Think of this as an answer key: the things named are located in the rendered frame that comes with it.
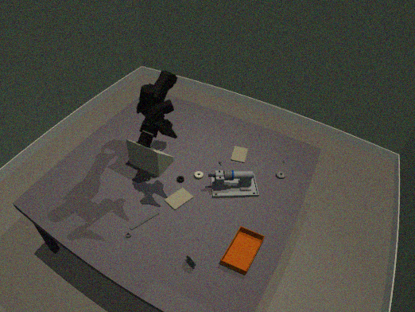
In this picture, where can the orange shallow tray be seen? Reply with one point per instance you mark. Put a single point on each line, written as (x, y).
(242, 250)

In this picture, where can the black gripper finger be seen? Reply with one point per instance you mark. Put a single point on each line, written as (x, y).
(169, 133)
(160, 122)

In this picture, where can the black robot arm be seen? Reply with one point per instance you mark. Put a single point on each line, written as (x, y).
(154, 94)

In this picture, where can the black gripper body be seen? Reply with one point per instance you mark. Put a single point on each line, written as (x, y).
(151, 112)

